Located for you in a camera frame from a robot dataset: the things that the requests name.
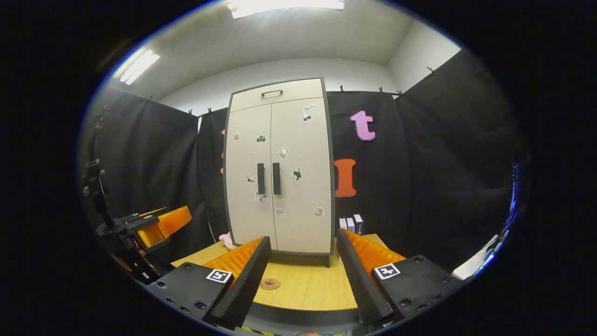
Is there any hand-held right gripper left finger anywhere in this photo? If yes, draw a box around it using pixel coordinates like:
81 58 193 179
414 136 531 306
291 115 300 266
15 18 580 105
148 236 272 331

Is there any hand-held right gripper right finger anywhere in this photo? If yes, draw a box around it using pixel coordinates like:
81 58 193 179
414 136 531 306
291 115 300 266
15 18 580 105
336 228 467 327

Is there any white cabinet door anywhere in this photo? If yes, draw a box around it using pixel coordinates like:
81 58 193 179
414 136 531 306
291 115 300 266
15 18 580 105
271 97 333 255
226 104 278 250

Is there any white cabinet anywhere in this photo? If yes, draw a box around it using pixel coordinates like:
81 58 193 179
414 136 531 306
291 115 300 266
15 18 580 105
223 77 336 269

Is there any white flat object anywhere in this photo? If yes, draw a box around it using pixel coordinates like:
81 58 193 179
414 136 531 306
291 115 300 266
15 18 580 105
452 236 500 280

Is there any long ceiling light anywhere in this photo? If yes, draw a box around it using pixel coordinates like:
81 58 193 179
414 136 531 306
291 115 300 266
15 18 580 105
113 47 160 85
227 0 345 19

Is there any white cabinet drawer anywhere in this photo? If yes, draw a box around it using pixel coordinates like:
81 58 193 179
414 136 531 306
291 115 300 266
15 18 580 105
230 78 325 112

